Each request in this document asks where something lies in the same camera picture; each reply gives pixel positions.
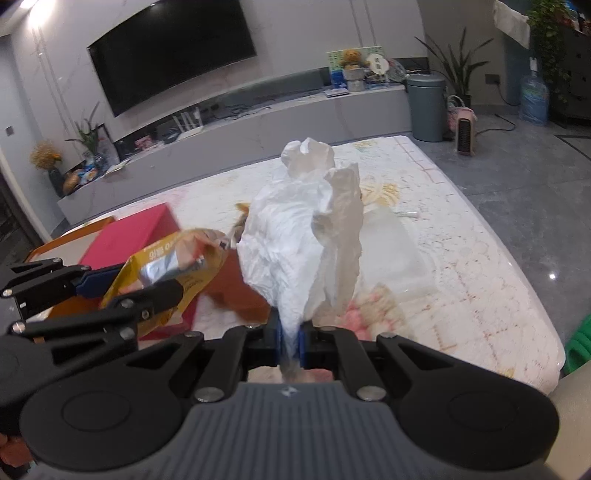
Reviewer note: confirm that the green plastic object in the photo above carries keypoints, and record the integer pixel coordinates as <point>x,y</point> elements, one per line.
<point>578,348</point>

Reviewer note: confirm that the white plastic bag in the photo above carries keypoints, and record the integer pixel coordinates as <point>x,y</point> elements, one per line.
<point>301,248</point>

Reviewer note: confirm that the white wifi router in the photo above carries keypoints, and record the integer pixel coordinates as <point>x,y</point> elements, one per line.
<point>188,122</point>

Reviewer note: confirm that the orange white cardboard box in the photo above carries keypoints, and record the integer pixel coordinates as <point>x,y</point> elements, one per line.
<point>70,248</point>

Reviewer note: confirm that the dried yellow flower vase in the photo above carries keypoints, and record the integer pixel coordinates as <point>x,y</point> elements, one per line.
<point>46,157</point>

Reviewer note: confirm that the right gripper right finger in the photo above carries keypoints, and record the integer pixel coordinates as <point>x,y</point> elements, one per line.
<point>339,351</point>

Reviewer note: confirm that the red transparent storage box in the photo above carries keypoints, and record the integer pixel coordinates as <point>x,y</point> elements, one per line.
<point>124,237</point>

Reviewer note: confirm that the dark cabinet with vines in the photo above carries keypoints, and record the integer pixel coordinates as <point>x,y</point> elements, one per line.
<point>560,39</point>

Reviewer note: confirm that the grey-green trash bin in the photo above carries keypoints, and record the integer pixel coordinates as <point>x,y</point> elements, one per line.
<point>427,106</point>

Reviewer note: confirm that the pink small heater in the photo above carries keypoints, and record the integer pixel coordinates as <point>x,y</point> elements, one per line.
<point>462,123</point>

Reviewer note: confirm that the blue water jug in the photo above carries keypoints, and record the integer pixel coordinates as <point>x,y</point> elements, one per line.
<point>534,97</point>

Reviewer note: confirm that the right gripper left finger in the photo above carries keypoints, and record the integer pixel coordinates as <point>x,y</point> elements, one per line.
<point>240,350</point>

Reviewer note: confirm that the green picture card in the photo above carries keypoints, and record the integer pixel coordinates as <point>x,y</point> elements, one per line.
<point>336,74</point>

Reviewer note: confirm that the grey tv console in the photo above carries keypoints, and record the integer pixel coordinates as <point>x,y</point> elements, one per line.
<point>243,126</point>

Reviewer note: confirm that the brown owl-shaped sponge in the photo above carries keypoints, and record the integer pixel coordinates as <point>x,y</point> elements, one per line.
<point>228,290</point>

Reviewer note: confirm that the green potted plant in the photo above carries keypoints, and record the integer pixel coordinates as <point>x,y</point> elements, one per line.
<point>458,65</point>

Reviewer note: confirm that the white patterned tablecloth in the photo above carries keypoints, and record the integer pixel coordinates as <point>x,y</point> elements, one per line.
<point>460,290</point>

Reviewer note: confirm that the white hanging bag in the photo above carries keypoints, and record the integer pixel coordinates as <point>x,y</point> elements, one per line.
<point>512,23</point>

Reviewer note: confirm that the pink white knitted item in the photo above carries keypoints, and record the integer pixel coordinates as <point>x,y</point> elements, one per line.
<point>371,313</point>

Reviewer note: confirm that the teddy bear toy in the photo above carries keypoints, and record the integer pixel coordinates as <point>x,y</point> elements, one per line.
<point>352,59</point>

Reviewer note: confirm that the black wall television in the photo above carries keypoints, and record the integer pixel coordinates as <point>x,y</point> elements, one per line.
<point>166,44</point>

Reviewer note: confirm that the green leafy vase plant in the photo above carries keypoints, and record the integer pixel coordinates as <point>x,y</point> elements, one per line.
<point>88,138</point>

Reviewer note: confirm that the yellow foil snack bag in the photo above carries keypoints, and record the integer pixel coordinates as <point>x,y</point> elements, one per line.
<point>191,257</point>

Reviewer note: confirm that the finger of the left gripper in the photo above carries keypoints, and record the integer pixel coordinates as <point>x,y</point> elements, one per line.
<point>124,311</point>
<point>98,279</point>

